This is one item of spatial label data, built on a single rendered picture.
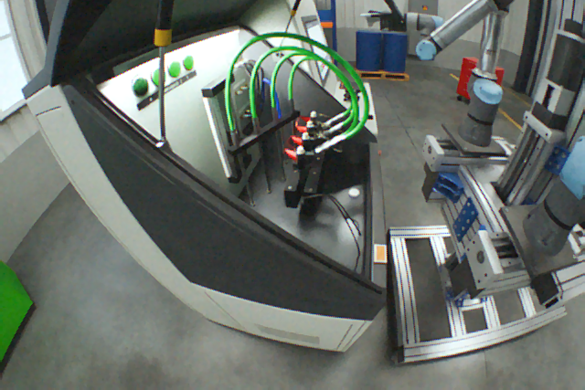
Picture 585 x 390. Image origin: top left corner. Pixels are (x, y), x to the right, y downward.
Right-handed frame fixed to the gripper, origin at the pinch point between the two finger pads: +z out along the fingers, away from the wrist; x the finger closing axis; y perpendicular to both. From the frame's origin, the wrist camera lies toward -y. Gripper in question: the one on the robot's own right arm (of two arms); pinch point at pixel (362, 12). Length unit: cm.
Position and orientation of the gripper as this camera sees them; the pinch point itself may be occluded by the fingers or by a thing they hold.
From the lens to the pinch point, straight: 113.0
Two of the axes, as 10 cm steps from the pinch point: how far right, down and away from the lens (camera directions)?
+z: -8.3, -2.9, 4.7
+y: 1.6, 6.9, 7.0
